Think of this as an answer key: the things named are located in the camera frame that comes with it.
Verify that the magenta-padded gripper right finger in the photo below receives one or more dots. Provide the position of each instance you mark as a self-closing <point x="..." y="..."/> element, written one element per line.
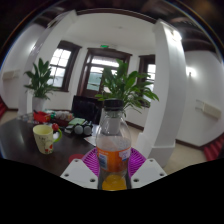
<point x="146" y="171"/>

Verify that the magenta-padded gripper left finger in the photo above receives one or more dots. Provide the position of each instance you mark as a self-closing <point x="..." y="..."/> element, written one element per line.
<point x="81" y="173"/>

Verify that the orange drink plastic bottle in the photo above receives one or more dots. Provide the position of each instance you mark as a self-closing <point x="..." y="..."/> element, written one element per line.
<point x="113" y="156"/>

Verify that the printed paper sheet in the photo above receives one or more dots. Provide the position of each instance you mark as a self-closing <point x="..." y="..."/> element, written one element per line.
<point x="91" y="140"/>

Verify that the grey round headset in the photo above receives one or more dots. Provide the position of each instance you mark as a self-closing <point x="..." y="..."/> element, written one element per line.
<point x="82" y="128"/>

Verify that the pale yellow mug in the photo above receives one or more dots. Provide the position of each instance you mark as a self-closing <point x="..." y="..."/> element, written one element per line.
<point x="44" y="140"/>

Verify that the green booklet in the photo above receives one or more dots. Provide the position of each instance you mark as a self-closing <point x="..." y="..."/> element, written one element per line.
<point x="76" y="121"/>

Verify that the clear snack bag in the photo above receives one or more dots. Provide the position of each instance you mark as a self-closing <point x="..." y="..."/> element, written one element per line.
<point x="64" y="116"/>

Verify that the black chair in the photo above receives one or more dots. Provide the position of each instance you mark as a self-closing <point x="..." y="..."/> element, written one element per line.
<point x="85" y="108"/>

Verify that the red box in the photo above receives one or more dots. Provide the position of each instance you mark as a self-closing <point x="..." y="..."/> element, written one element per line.
<point x="40" y="117"/>

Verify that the large potted green plant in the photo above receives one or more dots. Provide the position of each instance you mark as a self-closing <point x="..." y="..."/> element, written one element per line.
<point x="128" y="85"/>

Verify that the narrow dark-framed window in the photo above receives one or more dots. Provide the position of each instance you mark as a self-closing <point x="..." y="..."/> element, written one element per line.
<point x="150" y="71"/>

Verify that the dark wooden glazed door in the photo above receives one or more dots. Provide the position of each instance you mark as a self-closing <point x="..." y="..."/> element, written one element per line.
<point x="95" y="73"/>

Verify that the small potted green plant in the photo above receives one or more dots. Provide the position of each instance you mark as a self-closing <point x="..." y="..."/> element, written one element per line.
<point x="40" y="80"/>

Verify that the red carpeted staircase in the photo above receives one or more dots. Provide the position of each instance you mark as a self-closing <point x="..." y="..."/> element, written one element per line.
<point x="2" y="106"/>

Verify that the wide dark-framed window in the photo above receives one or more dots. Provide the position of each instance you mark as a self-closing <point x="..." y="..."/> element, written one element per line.
<point x="60" y="63"/>

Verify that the green exit sign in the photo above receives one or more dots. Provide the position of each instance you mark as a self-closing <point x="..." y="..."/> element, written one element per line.
<point x="104" y="46"/>

